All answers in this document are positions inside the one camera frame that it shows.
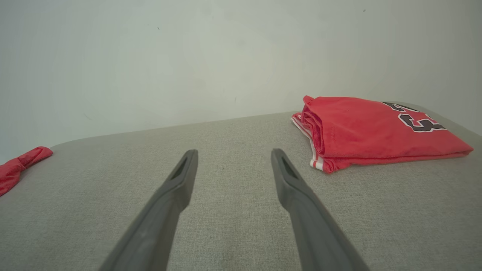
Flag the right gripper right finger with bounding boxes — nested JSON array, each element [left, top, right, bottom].
[[271, 148, 370, 271]]

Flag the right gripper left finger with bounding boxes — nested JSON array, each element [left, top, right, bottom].
[[99, 149, 199, 271]]

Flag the red basketball jersey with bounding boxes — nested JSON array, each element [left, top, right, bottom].
[[290, 95, 474, 174]]

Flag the plain red shorts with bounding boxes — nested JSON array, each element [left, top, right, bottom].
[[0, 146, 53, 197]]

